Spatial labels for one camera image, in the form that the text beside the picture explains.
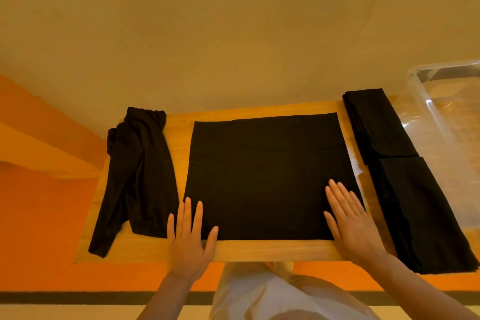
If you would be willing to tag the person's left middle finger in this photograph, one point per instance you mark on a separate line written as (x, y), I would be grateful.
(187, 216)

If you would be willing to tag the person's right middle finger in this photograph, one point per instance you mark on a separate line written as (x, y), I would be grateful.
(340, 196)

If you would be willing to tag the person's left hand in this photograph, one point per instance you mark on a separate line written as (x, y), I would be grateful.
(187, 252)

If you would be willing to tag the square black cloth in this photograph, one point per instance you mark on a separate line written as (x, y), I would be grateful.
(266, 177)

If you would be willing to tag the person's left little finger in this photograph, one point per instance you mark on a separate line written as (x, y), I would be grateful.
(171, 226)

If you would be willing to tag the small folded black garment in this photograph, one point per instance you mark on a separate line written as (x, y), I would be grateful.
(377, 126)

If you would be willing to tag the crumpled black long-sleeve garment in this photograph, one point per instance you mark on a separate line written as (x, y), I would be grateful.
(140, 177)

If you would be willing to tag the person's right forearm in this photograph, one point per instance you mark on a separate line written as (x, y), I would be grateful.
(416, 291)

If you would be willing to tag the person's right thumb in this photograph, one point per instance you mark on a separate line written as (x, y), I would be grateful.
(332, 225)

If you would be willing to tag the clear plastic storage bin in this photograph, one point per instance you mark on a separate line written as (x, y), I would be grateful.
(446, 132)

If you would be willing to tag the large folded black garment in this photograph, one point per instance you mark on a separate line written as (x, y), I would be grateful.
(420, 214)

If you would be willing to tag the person's left forearm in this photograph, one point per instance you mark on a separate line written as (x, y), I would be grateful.
(165, 299)

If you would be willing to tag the person's left thumb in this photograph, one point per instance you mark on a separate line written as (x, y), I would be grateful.
(212, 240)

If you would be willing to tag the person's right hand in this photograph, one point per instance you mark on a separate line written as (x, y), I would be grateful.
(356, 233)

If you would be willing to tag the person's light beige trousers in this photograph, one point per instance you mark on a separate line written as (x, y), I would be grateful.
(277, 293)

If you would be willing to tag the person's right little finger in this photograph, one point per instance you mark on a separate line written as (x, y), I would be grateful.
(358, 202)

